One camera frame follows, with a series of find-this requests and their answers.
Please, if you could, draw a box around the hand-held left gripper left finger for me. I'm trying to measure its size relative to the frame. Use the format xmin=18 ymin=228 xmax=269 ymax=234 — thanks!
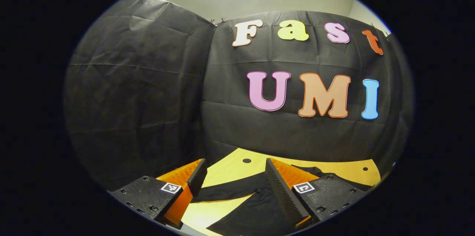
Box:
xmin=108 ymin=159 xmax=208 ymax=230

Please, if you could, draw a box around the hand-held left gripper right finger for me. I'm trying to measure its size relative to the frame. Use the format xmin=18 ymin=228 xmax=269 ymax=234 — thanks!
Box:
xmin=265 ymin=158 xmax=366 ymax=229

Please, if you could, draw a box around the black button shirt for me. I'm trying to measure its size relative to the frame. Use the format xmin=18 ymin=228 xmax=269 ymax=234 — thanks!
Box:
xmin=191 ymin=165 xmax=373 ymax=236

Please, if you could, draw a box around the black backdrop cloth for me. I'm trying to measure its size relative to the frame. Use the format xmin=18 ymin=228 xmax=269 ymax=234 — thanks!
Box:
xmin=63 ymin=0 xmax=414 ymax=192

